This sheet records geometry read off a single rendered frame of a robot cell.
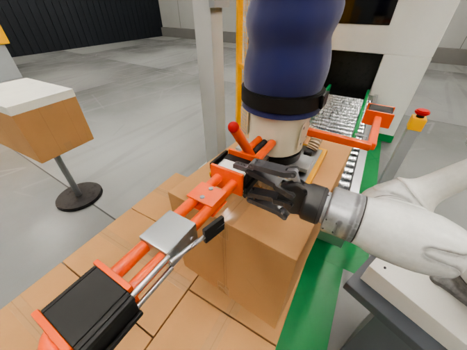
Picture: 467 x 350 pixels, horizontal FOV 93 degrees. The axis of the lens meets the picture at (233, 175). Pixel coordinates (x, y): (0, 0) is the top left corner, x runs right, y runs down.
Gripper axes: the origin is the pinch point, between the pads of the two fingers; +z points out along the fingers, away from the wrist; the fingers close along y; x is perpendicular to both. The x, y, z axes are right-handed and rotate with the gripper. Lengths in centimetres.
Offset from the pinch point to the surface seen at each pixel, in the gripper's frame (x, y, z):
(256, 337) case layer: -7, 65, -14
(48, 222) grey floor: -6, 119, 181
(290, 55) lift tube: 17.8, -22.1, -4.0
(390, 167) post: 116, 53, -50
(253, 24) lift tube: 17.6, -27.3, 5.1
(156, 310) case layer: -18, 65, 25
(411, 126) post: 116, 25, -49
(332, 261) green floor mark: 79, 120, -38
